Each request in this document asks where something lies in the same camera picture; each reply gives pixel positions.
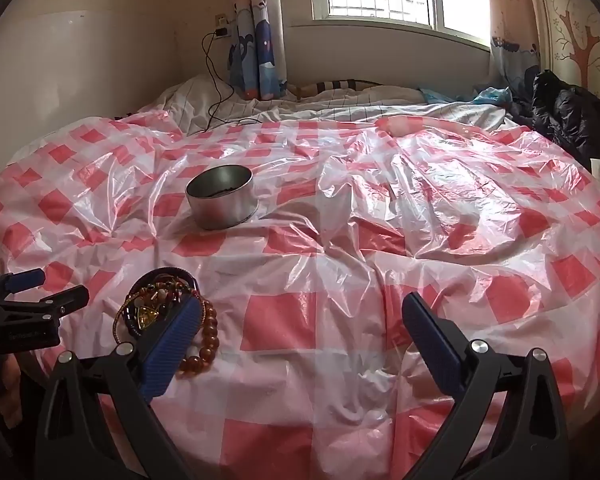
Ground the striped pillow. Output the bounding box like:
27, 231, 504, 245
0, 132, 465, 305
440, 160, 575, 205
290, 78, 396, 101

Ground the black charger cable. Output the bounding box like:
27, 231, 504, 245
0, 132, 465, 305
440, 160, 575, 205
199, 30, 270, 134

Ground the red checked plastic sheet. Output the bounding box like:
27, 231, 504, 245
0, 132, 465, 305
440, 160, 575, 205
0, 114, 600, 480

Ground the dark cord bracelet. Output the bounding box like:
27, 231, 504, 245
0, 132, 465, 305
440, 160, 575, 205
129, 267, 202, 313

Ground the round metal tin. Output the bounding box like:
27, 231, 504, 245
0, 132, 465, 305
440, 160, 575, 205
185, 164, 260, 231

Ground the white lined quilt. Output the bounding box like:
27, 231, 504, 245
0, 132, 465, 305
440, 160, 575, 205
115, 74, 521, 136

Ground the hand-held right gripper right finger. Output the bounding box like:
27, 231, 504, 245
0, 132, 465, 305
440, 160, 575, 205
401, 291, 570, 480

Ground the small bead necklace yellow pendant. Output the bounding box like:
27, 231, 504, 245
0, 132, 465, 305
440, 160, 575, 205
112, 280, 183, 346

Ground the blue plastic bag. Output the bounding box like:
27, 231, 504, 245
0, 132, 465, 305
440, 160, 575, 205
420, 86, 514, 109

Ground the amber bead bracelet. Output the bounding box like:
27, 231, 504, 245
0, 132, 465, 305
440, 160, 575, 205
176, 297, 222, 377

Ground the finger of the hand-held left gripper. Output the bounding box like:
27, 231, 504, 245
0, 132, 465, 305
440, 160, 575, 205
0, 284, 90, 323
0, 268, 47, 306

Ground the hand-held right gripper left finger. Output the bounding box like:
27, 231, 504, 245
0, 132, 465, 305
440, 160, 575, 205
34, 292, 202, 480

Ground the black puffer jacket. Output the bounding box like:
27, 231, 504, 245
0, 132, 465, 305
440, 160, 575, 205
509, 69, 600, 172

